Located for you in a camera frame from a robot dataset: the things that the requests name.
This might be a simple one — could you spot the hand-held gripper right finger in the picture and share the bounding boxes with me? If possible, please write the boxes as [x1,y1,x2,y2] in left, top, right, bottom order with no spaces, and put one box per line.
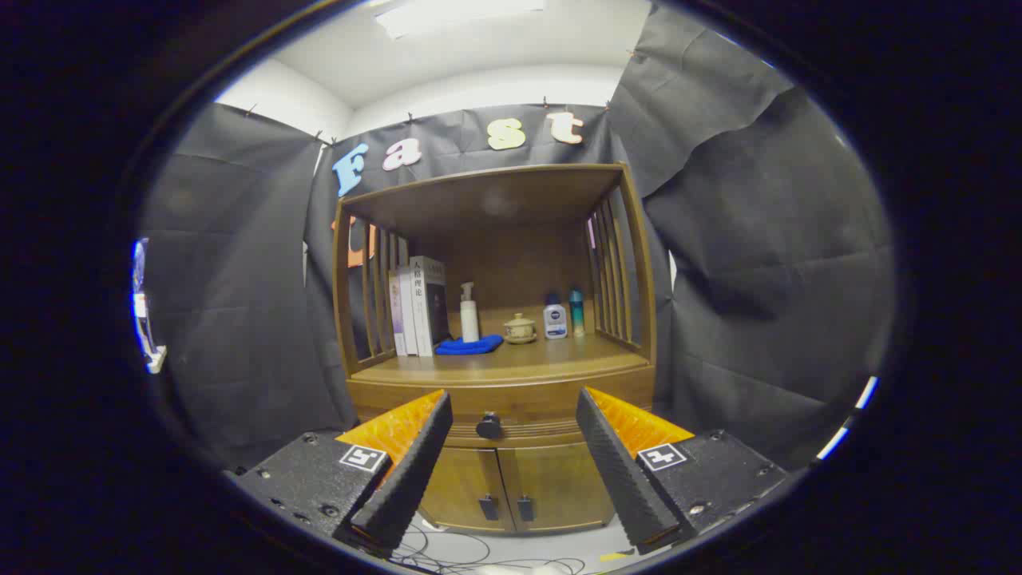
[576,387,790,556]

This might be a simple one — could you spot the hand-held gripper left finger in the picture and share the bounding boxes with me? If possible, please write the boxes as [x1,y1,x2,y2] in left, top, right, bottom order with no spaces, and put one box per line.
[226,389,454,557]

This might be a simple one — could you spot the wooden drawer with black knob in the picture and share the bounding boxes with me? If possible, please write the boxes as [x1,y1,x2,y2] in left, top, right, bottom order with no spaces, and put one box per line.
[349,375,656,448]

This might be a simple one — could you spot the wooden cabinet door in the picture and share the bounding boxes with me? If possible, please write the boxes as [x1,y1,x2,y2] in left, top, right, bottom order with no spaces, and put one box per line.
[497,443,616,532]
[419,447,516,532]

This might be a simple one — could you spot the wooden countertop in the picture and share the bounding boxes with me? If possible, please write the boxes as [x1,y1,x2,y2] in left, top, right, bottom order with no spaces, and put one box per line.
[347,307,652,388]

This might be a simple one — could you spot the wooden cabinet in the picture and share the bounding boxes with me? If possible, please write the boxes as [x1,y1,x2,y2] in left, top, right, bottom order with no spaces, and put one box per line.
[331,164,657,534]

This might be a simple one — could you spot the folded blue cloth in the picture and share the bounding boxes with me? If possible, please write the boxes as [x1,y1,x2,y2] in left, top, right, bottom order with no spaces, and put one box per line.
[435,334,505,356]

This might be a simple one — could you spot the thin purple white book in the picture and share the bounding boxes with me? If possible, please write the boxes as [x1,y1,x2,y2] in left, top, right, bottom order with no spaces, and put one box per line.
[389,270,408,357]

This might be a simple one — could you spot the white pump bottle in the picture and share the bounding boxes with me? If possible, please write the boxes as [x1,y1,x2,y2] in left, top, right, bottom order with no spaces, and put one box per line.
[460,282,481,344]

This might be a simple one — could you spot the thick dark book white spine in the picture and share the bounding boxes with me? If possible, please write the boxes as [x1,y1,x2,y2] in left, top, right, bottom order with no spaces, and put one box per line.
[409,256,450,358]

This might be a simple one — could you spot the black backdrop cloth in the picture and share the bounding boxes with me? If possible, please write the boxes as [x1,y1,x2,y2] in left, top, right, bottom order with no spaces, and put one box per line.
[136,0,895,472]

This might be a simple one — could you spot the black floor cables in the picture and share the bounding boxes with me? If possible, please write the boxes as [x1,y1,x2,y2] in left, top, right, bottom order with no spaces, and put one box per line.
[391,523,588,575]

